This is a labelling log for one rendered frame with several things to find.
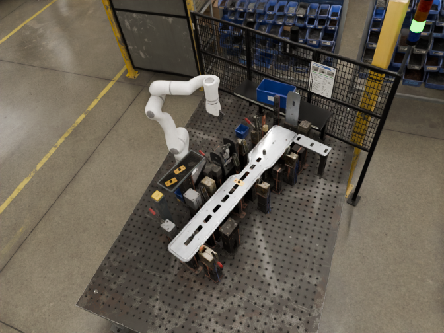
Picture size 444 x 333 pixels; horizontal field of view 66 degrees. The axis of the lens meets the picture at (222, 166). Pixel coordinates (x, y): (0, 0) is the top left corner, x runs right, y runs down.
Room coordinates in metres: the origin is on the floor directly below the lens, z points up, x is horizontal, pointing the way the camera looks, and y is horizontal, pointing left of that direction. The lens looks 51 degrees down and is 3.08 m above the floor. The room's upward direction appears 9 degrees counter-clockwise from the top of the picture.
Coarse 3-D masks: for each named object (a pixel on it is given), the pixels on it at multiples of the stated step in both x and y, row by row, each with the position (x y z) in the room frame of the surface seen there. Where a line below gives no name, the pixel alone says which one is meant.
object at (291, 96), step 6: (288, 96) 2.05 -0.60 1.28; (294, 96) 2.01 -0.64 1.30; (300, 96) 1.97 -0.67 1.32; (288, 102) 2.04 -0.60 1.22; (288, 108) 2.04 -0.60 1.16; (294, 108) 2.00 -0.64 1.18; (288, 114) 2.04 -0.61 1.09; (294, 114) 2.00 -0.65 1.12; (288, 120) 2.04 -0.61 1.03; (294, 120) 2.00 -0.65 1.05
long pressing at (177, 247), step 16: (272, 128) 2.00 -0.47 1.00; (256, 144) 1.85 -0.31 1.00; (272, 144) 1.82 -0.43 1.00; (288, 144) 1.80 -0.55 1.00; (272, 160) 1.66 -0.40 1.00; (240, 176) 1.55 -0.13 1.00; (256, 176) 1.53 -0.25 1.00; (224, 192) 1.43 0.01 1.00; (240, 192) 1.41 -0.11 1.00; (208, 208) 1.32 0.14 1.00; (224, 208) 1.30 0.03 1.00; (192, 224) 1.21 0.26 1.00; (208, 224) 1.19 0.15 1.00; (176, 240) 1.10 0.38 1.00; (192, 240) 1.09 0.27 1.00; (176, 256) 0.99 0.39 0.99; (192, 256) 0.98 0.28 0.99
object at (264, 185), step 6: (258, 186) 1.42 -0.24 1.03; (264, 186) 1.40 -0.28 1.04; (258, 192) 1.42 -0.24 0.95; (264, 192) 1.38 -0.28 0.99; (258, 198) 1.43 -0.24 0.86; (264, 198) 1.39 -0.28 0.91; (258, 204) 1.42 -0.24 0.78; (264, 204) 1.39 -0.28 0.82; (258, 210) 1.42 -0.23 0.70; (264, 210) 1.40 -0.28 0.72; (270, 210) 1.39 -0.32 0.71
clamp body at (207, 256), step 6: (198, 252) 0.97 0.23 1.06; (204, 252) 0.96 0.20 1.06; (210, 252) 0.95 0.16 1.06; (204, 258) 0.93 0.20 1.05; (210, 258) 0.91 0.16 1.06; (216, 258) 0.93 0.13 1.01; (204, 264) 0.95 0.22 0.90; (210, 264) 0.90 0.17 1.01; (216, 264) 0.92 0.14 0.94; (204, 270) 0.96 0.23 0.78; (210, 270) 0.93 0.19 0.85; (216, 270) 0.90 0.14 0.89; (210, 276) 0.93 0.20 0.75; (216, 276) 0.90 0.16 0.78; (216, 282) 0.89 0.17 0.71
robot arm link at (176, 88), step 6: (198, 78) 1.85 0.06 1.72; (204, 78) 1.85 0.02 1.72; (216, 78) 1.82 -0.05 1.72; (174, 84) 1.82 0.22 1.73; (180, 84) 1.81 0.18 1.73; (186, 84) 1.80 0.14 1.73; (192, 84) 1.81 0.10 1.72; (198, 84) 1.83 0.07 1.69; (174, 90) 1.79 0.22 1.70; (180, 90) 1.78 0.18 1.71; (186, 90) 1.77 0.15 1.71; (192, 90) 1.78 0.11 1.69
